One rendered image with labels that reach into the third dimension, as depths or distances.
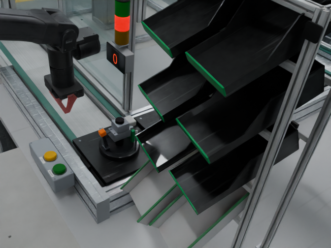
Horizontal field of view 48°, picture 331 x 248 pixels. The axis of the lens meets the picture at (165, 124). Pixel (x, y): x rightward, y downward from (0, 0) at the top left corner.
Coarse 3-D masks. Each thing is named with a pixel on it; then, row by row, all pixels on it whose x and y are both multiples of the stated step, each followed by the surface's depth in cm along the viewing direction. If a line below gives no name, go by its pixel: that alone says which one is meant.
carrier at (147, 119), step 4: (148, 112) 147; (152, 112) 147; (156, 112) 147; (140, 116) 144; (144, 116) 145; (148, 116) 145; (152, 116) 145; (156, 116) 145; (136, 120) 142; (140, 120) 142; (144, 120) 143; (148, 120) 143; (152, 120) 143; (156, 120) 143; (140, 124) 141; (144, 124) 140; (148, 124) 141; (144, 128) 139
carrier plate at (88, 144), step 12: (96, 132) 134; (84, 144) 129; (96, 144) 130; (84, 156) 125; (96, 156) 125; (144, 156) 127; (96, 168) 121; (108, 168) 121; (120, 168) 122; (132, 168) 122; (108, 180) 117
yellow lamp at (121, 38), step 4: (116, 32) 124; (120, 32) 124; (124, 32) 124; (128, 32) 125; (116, 36) 125; (120, 36) 125; (124, 36) 125; (128, 36) 126; (116, 40) 126; (120, 40) 126; (124, 40) 126; (128, 40) 127; (120, 44) 126; (124, 44) 127
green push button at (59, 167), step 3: (54, 165) 120; (57, 165) 120; (60, 165) 120; (63, 165) 120; (54, 168) 119; (57, 168) 119; (60, 168) 119; (63, 168) 119; (54, 171) 118; (57, 171) 118; (60, 171) 118; (63, 171) 119
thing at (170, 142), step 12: (144, 132) 99; (156, 132) 100; (168, 132) 99; (180, 132) 97; (144, 144) 99; (156, 144) 97; (168, 144) 96; (180, 144) 95; (192, 144) 91; (156, 156) 95; (168, 156) 94; (180, 156) 92; (156, 168) 90
